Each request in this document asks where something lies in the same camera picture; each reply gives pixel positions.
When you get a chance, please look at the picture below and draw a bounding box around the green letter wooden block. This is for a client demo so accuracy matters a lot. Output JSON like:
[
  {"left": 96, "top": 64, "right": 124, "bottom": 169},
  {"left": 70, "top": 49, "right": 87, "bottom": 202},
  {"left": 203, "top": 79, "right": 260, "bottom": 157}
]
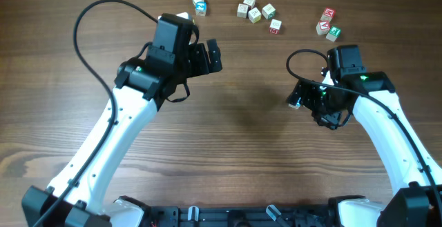
[{"left": 262, "top": 3, "right": 276, "bottom": 19}]

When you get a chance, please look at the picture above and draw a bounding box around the blue framed wooden block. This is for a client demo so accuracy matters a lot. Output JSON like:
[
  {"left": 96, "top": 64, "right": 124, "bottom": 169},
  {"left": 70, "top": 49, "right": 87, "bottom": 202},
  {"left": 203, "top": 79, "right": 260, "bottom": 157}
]
[{"left": 237, "top": 3, "right": 249, "bottom": 19}]

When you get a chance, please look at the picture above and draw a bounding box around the green F wooden block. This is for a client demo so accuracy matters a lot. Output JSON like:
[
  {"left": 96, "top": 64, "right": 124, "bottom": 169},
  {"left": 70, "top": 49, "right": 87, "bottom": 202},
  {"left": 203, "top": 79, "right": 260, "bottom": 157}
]
[{"left": 326, "top": 26, "right": 342, "bottom": 42}]

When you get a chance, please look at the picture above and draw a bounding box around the red W wooden block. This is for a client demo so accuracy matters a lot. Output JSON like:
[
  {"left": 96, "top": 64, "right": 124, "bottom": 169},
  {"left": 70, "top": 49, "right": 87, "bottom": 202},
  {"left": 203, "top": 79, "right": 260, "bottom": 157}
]
[{"left": 320, "top": 8, "right": 336, "bottom": 22}]

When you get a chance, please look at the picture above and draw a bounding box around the blue D wooden block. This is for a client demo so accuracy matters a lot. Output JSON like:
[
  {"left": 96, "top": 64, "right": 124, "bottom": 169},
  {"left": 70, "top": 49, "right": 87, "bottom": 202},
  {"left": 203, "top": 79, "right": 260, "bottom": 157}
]
[{"left": 288, "top": 98, "right": 301, "bottom": 109}]

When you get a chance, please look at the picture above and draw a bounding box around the red M wooden block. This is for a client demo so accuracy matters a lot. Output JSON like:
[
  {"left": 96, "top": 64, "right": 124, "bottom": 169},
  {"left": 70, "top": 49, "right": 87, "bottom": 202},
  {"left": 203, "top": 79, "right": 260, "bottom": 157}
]
[{"left": 269, "top": 19, "right": 282, "bottom": 34}]

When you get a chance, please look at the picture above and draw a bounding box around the blue N wooden block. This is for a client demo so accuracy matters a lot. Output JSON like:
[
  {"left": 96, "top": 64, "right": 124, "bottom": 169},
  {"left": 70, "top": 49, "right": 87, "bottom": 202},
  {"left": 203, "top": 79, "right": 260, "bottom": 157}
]
[{"left": 195, "top": 1, "right": 207, "bottom": 17}]

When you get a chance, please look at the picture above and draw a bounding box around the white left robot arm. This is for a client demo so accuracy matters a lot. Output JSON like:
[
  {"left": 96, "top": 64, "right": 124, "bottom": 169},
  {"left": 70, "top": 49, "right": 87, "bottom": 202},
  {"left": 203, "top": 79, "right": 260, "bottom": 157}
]
[{"left": 22, "top": 12, "right": 222, "bottom": 226}]

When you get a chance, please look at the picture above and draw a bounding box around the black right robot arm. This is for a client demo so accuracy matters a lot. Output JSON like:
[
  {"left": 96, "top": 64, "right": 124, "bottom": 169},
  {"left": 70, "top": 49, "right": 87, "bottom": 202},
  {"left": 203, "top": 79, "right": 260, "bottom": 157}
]
[{"left": 287, "top": 45, "right": 441, "bottom": 226}]

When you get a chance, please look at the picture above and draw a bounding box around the yellow letter wooden block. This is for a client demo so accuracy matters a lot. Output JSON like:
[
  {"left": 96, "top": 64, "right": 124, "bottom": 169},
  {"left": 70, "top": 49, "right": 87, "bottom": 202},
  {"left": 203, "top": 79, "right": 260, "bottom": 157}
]
[{"left": 248, "top": 8, "right": 262, "bottom": 23}]

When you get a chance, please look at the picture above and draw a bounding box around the red sided wooden block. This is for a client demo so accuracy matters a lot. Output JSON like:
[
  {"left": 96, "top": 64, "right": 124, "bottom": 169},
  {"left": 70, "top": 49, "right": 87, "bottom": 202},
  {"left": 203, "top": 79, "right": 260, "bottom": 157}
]
[{"left": 243, "top": 0, "right": 256, "bottom": 9}]

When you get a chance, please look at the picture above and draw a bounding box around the red A wooden block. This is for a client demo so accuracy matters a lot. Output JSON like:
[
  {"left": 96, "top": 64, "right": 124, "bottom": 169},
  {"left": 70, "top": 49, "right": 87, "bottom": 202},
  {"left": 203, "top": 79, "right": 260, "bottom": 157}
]
[{"left": 316, "top": 21, "right": 331, "bottom": 35}]

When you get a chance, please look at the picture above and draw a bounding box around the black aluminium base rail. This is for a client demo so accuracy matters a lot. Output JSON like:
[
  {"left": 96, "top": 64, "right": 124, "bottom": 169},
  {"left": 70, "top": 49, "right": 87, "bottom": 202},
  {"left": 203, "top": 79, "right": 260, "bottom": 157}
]
[{"left": 83, "top": 204, "right": 391, "bottom": 227}]

